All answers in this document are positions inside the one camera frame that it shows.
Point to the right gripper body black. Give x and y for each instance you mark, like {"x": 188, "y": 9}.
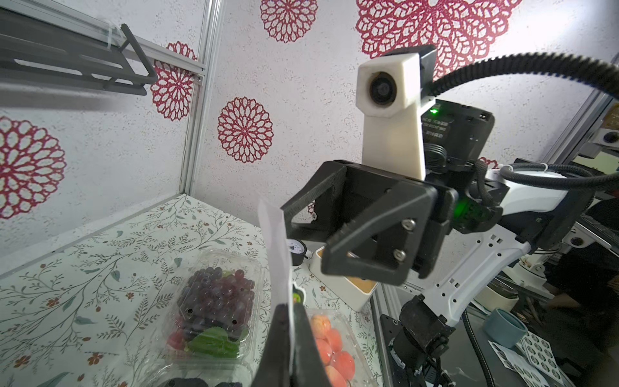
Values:
{"x": 361, "y": 189}

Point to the teal cup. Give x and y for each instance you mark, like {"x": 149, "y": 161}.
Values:
{"x": 504, "y": 328}

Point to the sticker sheet on table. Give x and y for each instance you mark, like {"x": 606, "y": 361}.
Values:
{"x": 533, "y": 360}

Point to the floral table mat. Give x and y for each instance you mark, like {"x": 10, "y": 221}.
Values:
{"x": 93, "y": 313}

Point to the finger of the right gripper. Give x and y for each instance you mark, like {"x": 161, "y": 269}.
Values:
{"x": 325, "y": 190}
{"x": 381, "y": 242}

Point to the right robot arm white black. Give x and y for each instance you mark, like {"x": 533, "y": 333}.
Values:
{"x": 510, "y": 212}

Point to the blackberry clamshell box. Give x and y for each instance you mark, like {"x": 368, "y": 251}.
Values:
{"x": 199, "y": 374}

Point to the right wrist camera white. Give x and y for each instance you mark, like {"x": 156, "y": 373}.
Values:
{"x": 389, "y": 94}

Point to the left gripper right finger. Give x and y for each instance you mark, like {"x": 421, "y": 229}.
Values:
{"x": 307, "y": 367}

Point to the black alarm clock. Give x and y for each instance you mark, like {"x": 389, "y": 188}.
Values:
{"x": 298, "y": 251}

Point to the white sticker label sheet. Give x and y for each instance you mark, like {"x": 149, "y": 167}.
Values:
{"x": 272, "y": 224}

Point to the purple grape clamshell box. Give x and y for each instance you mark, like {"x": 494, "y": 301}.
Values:
{"x": 215, "y": 313}

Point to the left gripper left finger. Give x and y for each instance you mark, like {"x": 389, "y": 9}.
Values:
{"x": 274, "y": 366}

